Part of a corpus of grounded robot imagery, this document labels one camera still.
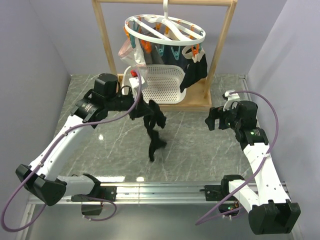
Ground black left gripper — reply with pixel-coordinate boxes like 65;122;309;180
106;88;155;121

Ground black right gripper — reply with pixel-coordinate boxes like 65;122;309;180
204;101;242;131

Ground black boxer underwear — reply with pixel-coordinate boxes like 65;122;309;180
143;99;167;163

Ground white round clip hanger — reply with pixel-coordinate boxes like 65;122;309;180
124;0;206;63

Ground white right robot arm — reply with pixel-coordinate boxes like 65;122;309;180
205;100;301;235

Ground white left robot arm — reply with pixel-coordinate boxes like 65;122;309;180
15;70;145;206

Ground pink white hanging underwear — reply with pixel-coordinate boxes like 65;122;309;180
118;39;148;84

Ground black hanging underwear white band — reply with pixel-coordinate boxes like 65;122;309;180
179;46;208;93

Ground grey striped hanging underwear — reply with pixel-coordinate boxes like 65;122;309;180
139;39;164;65

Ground navy hanging underwear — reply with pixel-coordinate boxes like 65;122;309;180
161;45;188;72

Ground white perforated plastic basket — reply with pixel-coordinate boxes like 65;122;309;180
122;64;187;105

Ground wooden hanger rack frame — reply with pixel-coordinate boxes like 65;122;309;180
92;0;238;112

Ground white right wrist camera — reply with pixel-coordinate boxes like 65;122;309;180
223;89;240;112

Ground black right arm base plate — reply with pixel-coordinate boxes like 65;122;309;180
199;184;224;202

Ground aluminium mounting rail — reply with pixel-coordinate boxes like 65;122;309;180
27;180;293;205

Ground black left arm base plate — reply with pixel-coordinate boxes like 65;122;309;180
71;185;117;202

